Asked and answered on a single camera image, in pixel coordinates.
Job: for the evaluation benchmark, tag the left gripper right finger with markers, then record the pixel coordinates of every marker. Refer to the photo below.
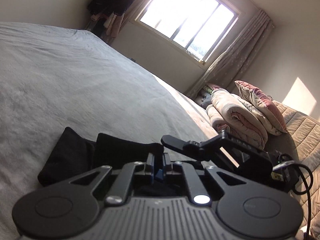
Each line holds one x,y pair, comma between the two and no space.
187,179

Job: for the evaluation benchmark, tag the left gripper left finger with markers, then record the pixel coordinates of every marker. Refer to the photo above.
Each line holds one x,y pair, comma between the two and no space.
130,178

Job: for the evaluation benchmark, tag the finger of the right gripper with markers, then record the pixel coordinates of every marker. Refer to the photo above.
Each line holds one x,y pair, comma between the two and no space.
189,148

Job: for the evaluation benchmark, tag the beige black raglan sweatshirt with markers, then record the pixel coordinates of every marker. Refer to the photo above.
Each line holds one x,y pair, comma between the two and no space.
73,155

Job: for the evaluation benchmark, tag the dark hanging clothes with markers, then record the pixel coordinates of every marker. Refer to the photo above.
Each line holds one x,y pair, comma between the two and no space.
107,16

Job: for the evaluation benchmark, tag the quilted beige headboard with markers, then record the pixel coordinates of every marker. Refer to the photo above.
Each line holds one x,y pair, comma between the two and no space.
301,142

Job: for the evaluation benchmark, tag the folded beige pink comforter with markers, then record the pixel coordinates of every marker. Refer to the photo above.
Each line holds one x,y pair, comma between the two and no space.
226,112

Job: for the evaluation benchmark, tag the beige pink pillow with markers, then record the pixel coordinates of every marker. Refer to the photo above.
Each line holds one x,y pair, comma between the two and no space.
262,103

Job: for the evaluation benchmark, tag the beige curtain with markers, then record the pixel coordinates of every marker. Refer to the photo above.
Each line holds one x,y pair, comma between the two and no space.
232,64

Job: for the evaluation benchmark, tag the window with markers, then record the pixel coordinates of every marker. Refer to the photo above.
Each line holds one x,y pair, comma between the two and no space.
196,27

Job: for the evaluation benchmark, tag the grey bed sheet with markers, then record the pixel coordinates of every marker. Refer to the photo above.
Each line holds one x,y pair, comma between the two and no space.
53,78

